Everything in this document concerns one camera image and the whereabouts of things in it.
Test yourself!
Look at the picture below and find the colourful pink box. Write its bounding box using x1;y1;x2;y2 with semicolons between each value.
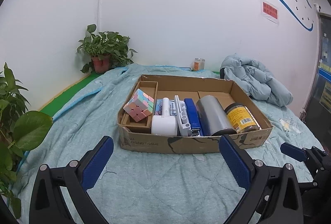
154;99;176;116

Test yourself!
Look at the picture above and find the yellow label glass jar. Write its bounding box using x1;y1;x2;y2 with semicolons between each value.
224;102;260;133

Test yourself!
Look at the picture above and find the large leafy green plant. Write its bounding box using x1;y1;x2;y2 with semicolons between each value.
1;64;53;219

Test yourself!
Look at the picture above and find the silver metal cylinder can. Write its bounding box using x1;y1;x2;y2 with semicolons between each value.
196;95;237;136

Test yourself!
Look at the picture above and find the pastel rubik's cube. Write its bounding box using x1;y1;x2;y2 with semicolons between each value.
124;89;154;122

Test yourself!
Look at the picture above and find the light blue puffer jacket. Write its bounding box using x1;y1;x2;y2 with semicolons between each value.
220;54;293;107

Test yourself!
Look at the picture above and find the brown cardboard tray box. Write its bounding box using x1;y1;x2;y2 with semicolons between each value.
117;75;272;154

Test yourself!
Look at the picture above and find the blue stapler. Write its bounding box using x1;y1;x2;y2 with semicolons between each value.
184;98;204;136

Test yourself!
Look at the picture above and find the potted plant red pot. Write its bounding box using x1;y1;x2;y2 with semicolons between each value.
77;24;137;74

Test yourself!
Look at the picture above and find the white folding phone stand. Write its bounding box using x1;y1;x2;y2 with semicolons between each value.
174;95;191;137

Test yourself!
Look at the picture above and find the small orange glass jar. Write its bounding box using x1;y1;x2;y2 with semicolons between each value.
193;58;205;71

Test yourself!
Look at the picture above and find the red wall notice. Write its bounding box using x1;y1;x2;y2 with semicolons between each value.
260;0;279;25

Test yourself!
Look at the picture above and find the white lint remover device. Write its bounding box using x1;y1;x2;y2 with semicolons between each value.
151;98;177;136

